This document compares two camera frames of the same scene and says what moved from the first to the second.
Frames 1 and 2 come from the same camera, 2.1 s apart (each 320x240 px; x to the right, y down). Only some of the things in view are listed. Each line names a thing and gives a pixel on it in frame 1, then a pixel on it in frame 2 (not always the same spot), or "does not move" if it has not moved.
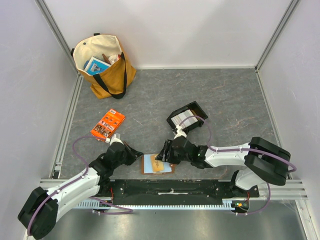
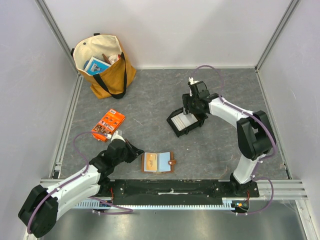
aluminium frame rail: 58,155 does not move
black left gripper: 133,155 does not move
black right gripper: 165,151 -> 185,104
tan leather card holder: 149,165 does not move
